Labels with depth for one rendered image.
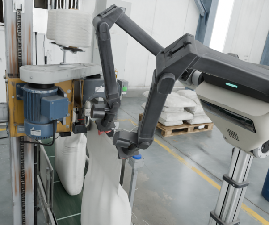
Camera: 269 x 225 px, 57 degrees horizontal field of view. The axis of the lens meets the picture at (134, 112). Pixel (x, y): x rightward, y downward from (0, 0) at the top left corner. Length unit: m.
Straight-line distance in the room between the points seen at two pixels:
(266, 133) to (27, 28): 1.19
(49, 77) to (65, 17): 0.27
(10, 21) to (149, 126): 0.85
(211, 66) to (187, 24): 6.38
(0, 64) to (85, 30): 3.00
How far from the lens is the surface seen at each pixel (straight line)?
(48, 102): 1.12
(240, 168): 1.40
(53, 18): 1.44
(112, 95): 1.19
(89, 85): 1.43
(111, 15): 1.05
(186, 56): 0.62
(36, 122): 1.23
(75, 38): 1.16
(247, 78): 0.75
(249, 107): 1.07
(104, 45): 1.09
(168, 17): 6.66
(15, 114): 1.40
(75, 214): 1.89
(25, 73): 1.16
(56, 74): 1.16
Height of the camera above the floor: 1.63
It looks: 18 degrees down
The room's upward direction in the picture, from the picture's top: 7 degrees clockwise
